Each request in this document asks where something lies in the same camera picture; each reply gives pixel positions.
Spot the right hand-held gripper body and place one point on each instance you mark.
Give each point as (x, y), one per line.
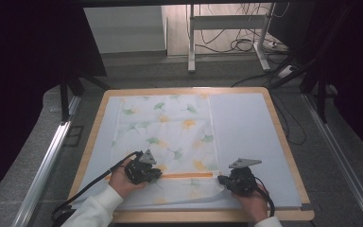
(242, 181)

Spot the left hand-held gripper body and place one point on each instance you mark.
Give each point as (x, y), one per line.
(140, 171)

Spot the leaf print pillowcase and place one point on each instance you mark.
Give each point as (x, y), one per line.
(170, 138)

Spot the person's left hand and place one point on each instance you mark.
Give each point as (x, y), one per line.
(123, 183)

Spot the person's right hand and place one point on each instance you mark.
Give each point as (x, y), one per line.
(253, 205)

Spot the pale blue table sheet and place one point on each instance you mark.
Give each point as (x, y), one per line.
(252, 132)

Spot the grey tape piece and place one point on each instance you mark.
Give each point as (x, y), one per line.
(307, 207)

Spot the black metal stand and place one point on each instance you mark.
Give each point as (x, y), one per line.
(321, 82)
(64, 94)

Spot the white power strip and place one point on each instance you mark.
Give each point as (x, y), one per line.
(286, 71)

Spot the white panel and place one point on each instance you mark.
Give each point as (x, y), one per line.
(124, 30)

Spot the aluminium rail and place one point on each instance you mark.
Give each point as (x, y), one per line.
(343, 160)
(41, 170)

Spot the white desk frame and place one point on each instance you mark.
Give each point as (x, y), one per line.
(227, 22)

